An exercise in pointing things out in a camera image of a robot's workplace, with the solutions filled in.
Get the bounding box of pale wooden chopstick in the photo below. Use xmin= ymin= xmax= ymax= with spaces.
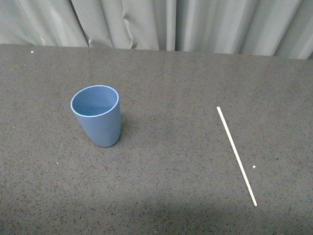
xmin=216 ymin=106 xmax=258 ymax=207

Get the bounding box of blue plastic cup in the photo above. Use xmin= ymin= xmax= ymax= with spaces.
xmin=70 ymin=85 xmax=121 ymax=147

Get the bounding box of grey-white curtain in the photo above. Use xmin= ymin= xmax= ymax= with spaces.
xmin=0 ymin=0 xmax=313 ymax=59

